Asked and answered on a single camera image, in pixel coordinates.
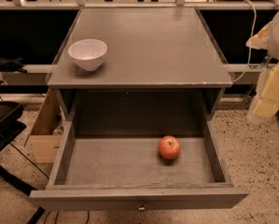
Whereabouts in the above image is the red apple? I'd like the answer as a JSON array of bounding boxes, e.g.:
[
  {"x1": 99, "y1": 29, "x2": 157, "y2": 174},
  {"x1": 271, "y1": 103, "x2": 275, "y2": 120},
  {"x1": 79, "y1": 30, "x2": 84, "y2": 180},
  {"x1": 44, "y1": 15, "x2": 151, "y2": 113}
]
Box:
[{"x1": 158, "y1": 135, "x2": 181, "y2": 160}]

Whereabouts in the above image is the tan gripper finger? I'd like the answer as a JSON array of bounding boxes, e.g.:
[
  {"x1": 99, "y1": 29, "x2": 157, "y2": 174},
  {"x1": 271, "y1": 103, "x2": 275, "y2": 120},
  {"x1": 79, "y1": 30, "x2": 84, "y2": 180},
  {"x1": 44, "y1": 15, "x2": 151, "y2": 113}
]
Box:
[
  {"x1": 247, "y1": 63, "x2": 279, "y2": 124},
  {"x1": 245, "y1": 21, "x2": 272, "y2": 49}
]

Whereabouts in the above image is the black chair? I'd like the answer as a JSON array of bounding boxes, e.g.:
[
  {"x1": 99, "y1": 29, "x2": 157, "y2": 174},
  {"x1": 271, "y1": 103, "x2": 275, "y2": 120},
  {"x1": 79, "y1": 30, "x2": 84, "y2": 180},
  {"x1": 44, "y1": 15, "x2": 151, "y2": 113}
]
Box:
[{"x1": 0, "y1": 101, "x2": 35, "y2": 196}]

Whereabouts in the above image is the metal drawer knob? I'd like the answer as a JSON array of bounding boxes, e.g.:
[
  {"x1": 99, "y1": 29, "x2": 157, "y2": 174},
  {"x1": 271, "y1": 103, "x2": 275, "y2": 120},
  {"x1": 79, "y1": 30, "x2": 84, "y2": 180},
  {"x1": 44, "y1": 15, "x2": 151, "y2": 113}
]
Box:
[{"x1": 137, "y1": 202, "x2": 146, "y2": 213}]

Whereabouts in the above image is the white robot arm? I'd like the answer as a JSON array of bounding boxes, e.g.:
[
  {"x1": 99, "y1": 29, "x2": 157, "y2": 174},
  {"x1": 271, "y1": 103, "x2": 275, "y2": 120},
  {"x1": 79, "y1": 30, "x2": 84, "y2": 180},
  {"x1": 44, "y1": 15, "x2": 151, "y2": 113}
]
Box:
[{"x1": 246, "y1": 11, "x2": 279, "y2": 124}]

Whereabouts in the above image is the open grey top drawer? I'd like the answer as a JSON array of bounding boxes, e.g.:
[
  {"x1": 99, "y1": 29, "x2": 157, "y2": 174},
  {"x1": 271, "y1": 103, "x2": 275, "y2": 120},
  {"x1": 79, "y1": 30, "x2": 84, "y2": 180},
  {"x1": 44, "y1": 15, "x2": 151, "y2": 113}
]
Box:
[{"x1": 30, "y1": 123, "x2": 248, "y2": 211}]

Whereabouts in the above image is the grey wooden cabinet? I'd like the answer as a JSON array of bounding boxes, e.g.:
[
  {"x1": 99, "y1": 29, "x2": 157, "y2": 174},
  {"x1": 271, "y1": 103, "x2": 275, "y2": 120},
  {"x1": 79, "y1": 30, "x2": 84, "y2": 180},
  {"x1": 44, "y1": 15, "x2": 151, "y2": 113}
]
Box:
[{"x1": 46, "y1": 7, "x2": 234, "y2": 121}]

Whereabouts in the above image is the white cable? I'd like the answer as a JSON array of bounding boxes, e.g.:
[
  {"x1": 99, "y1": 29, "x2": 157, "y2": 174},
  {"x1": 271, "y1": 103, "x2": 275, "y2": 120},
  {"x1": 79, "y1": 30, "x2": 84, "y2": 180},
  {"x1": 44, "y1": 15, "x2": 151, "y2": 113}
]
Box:
[{"x1": 231, "y1": 0, "x2": 258, "y2": 83}]

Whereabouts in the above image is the black bag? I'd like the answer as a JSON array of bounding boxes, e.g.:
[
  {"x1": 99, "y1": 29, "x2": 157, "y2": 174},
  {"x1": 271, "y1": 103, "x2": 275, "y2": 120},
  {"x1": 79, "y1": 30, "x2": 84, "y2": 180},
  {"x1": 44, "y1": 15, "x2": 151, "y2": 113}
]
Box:
[{"x1": 0, "y1": 58, "x2": 27, "y2": 73}]

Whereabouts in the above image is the cardboard box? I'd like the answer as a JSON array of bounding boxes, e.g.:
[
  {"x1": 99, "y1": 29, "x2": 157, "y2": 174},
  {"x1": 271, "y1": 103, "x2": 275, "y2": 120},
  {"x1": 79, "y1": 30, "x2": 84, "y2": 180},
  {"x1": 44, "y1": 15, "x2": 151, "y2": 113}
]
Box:
[{"x1": 28, "y1": 90, "x2": 62, "y2": 163}]

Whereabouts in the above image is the white ceramic bowl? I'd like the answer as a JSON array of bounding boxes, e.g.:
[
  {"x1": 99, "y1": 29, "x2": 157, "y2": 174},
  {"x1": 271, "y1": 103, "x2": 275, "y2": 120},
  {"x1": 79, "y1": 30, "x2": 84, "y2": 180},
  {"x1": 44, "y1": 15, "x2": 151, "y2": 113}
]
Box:
[{"x1": 68, "y1": 39, "x2": 107, "y2": 71}]

